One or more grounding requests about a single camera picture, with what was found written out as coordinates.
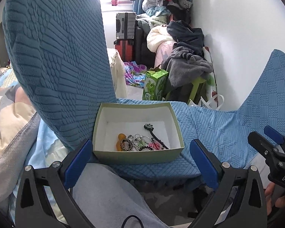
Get person's right hand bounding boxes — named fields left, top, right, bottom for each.
left=264, top=182, right=285, bottom=215

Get grey trouser leg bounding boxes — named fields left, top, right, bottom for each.
left=73, top=163, right=168, bottom=227

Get patterned bed quilt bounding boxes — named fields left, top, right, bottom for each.
left=0, top=66, right=40, bottom=203

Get green white cardboard box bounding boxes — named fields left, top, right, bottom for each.
left=93, top=102, right=185, bottom=165

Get green plastic stool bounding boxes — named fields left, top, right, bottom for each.
left=165, top=76, right=207, bottom=105

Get pink tassel earrings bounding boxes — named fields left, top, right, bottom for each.
left=148, top=141, right=164, bottom=150

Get grey fleece garment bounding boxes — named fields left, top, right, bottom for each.
left=161, top=46, right=213, bottom=89

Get green carton box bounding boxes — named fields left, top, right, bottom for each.
left=142, top=67, right=169, bottom=101

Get dark navy hoodie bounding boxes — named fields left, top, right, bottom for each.
left=167, top=20, right=204, bottom=57

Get cream lace covered furniture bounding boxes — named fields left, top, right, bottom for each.
left=107, top=48, right=127, bottom=98

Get purple colourful cloth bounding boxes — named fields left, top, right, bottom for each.
left=124, top=61, right=147, bottom=88

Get pink quilted garment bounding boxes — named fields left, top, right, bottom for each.
left=154, top=41, right=176, bottom=67

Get cream puffy jacket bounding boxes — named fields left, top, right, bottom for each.
left=147, top=25, right=175, bottom=53

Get red hard suitcase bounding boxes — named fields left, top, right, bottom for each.
left=114, top=39, right=134, bottom=62

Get clothes pile on rack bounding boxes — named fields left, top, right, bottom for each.
left=133, top=0, right=193, bottom=27

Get grey hard suitcase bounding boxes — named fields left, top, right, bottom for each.
left=116, top=12, right=136, bottom=40

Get silver keyring chain cluster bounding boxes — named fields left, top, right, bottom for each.
left=126, top=134, right=154, bottom=151

